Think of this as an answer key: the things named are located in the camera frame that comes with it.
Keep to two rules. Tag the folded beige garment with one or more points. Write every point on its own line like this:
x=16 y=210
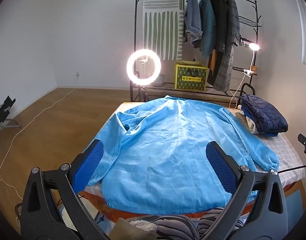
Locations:
x=251 y=126

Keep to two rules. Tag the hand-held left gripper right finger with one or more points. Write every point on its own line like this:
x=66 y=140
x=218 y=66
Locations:
x=221 y=165

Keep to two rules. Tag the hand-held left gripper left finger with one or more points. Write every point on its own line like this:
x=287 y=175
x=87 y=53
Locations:
x=90 y=162

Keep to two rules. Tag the orange scarf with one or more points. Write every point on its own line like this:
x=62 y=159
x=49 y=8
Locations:
x=212 y=60

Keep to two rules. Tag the black coat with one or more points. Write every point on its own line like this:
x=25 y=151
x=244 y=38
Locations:
x=219 y=17

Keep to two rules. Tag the green striped white cloth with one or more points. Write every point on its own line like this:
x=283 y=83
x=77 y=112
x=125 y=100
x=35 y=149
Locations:
x=163 y=30

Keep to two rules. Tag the person's striped pants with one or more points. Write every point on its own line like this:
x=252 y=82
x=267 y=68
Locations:
x=173 y=227

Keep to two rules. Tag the brown cardboard piece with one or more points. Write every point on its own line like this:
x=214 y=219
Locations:
x=121 y=230

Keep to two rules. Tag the denim jacket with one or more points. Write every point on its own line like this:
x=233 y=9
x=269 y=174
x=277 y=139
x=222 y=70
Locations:
x=193 y=17

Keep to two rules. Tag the small teddy bear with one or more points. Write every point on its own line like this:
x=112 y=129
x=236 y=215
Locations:
x=254 y=69

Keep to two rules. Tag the potted plant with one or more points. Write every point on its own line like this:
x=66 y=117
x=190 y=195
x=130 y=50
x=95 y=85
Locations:
x=160 y=80

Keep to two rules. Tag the white clip lamp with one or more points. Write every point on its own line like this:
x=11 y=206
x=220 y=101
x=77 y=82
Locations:
x=254 y=46

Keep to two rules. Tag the blue floor mat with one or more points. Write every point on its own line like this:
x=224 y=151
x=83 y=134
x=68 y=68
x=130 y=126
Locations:
x=296 y=197

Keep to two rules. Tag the teal knit jacket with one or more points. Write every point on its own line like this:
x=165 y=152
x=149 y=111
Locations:
x=208 y=25

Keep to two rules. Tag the yellow storage box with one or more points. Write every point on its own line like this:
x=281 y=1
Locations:
x=190 y=77

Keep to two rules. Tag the black metal clothes rack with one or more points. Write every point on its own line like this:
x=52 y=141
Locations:
x=168 y=86

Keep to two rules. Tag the folded blue garment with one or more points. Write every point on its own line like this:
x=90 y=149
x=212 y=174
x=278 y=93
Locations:
x=271 y=134

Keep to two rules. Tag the light blue jacket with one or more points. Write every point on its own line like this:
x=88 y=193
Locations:
x=168 y=142

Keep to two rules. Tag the black folding chair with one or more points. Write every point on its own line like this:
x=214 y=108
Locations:
x=5 y=110

